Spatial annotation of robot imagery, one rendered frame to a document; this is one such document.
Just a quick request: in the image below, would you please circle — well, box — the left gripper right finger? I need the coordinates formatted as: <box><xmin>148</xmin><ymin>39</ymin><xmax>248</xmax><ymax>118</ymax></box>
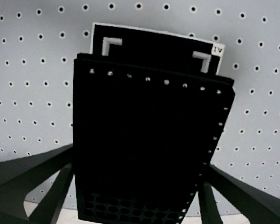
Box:
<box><xmin>197</xmin><ymin>164</ymin><xmax>280</xmax><ymax>224</ymax></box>

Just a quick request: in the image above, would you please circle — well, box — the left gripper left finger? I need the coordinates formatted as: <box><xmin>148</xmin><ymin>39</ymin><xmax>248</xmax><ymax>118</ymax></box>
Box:
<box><xmin>0</xmin><ymin>143</ymin><xmax>75</xmax><ymax>224</ymax></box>

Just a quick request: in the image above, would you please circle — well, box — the black well plate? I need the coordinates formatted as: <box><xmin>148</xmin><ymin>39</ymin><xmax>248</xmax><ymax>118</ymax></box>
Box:
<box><xmin>72</xmin><ymin>52</ymin><xmax>236</xmax><ymax>224</ymax></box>

